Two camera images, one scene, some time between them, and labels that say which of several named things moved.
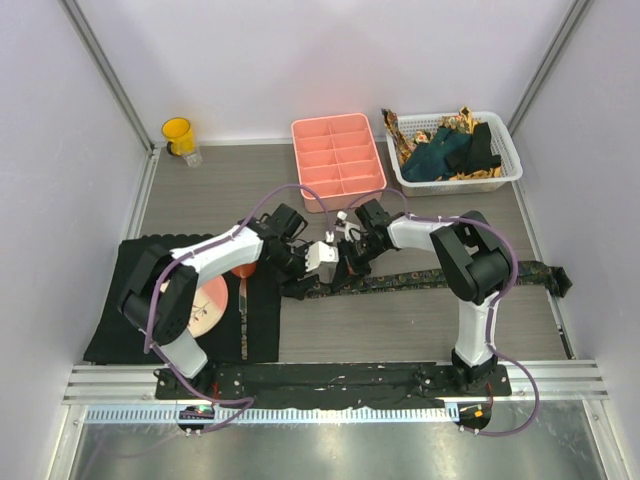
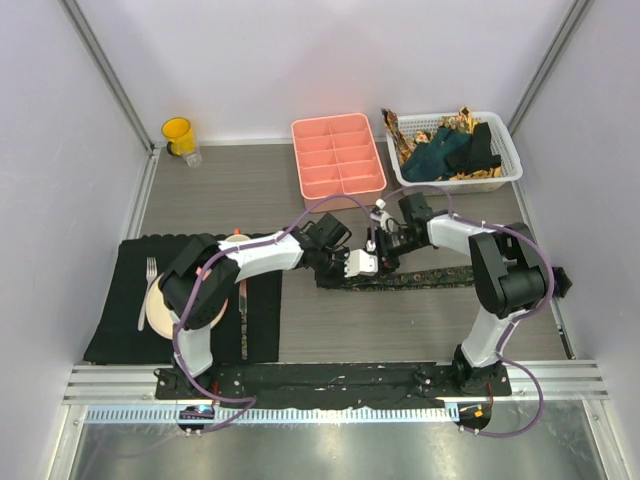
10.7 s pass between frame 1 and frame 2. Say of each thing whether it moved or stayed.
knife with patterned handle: stayed
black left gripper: moved
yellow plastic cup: stayed
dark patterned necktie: moved
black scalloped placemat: stayed
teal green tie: stayed
